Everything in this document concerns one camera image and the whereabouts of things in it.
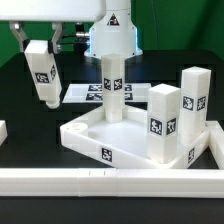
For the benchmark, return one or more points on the white left fence block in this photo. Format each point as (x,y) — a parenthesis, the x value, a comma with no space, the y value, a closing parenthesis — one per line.
(3,131)

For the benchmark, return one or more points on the white marker base plate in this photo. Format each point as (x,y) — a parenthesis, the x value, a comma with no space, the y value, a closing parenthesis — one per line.
(92,93)

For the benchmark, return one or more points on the white desk top tray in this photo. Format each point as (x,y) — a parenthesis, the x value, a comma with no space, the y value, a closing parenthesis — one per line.
(123,145)

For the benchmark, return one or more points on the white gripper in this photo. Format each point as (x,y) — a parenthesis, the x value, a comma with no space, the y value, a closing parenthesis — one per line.
(56,11)

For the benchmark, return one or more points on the white right fence block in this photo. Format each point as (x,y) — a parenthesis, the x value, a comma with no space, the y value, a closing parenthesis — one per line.
(216,142)

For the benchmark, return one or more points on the white fence block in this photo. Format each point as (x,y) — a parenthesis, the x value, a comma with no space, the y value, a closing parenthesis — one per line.
(3,131)
(216,142)

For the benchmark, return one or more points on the white front fence rail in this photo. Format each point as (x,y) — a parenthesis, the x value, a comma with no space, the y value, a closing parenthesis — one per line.
(111,182)

